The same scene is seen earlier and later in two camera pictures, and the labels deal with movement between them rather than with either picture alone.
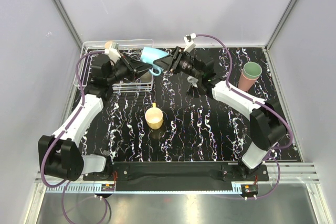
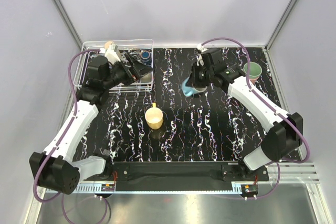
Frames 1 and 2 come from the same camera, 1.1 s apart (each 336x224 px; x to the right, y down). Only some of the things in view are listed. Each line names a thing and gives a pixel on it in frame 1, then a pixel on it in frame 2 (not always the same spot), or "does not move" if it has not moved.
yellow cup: x=154 y=117 does not move
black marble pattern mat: x=181 y=120 does not move
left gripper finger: x=138 y=68 to x=138 y=78
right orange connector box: x=249 y=190 does not move
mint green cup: x=251 y=70 does not move
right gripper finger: x=173 y=52 to x=195 y=78
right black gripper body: x=186 y=66 to x=205 y=74
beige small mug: x=146 y=77 does not move
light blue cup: x=148 y=56 to x=189 y=91
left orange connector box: x=106 y=187 does not move
